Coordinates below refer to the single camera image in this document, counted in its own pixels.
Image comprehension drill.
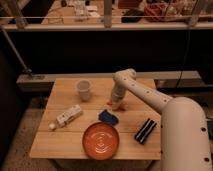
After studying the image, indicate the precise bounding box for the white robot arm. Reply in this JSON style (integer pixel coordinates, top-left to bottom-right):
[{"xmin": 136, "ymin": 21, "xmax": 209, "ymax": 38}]
[{"xmin": 111, "ymin": 69, "xmax": 212, "ymax": 171}]

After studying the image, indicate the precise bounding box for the blue crumpled cloth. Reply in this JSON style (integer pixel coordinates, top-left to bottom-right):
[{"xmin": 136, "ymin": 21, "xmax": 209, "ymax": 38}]
[{"xmin": 98, "ymin": 110, "xmax": 119, "ymax": 126}]

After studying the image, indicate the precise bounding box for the white plastic bottle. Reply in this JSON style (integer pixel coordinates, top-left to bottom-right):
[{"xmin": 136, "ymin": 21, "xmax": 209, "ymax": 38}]
[{"xmin": 49, "ymin": 105, "xmax": 83, "ymax": 131}]

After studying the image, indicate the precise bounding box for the black white striped block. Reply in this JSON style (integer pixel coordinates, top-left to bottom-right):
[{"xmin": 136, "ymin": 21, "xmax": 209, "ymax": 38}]
[{"xmin": 134, "ymin": 118, "xmax": 157, "ymax": 144}]

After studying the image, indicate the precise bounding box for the wooden table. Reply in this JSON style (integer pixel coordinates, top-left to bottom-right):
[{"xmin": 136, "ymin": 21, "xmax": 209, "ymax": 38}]
[{"xmin": 30, "ymin": 78, "xmax": 160, "ymax": 160}]

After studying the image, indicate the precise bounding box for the metal diagonal pole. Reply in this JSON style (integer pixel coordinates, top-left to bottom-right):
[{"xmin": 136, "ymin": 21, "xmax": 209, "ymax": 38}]
[{"xmin": 0, "ymin": 26, "xmax": 33, "ymax": 78}]

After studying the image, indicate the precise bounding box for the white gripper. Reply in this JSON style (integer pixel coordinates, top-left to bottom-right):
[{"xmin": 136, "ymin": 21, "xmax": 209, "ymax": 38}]
[{"xmin": 111, "ymin": 92, "xmax": 122, "ymax": 110}]

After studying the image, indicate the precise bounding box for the orange round plate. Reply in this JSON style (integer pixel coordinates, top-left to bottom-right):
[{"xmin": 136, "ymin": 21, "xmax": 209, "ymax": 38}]
[{"xmin": 82, "ymin": 122, "xmax": 120, "ymax": 160}]

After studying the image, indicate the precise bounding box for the grey window ledge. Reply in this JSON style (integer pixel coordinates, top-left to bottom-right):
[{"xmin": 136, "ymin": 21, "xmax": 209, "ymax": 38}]
[{"xmin": 16, "ymin": 71, "xmax": 203, "ymax": 92}]

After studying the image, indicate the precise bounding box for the orange pepper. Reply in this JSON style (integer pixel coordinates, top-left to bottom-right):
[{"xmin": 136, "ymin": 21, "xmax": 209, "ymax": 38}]
[{"xmin": 108, "ymin": 101, "xmax": 127, "ymax": 111}]

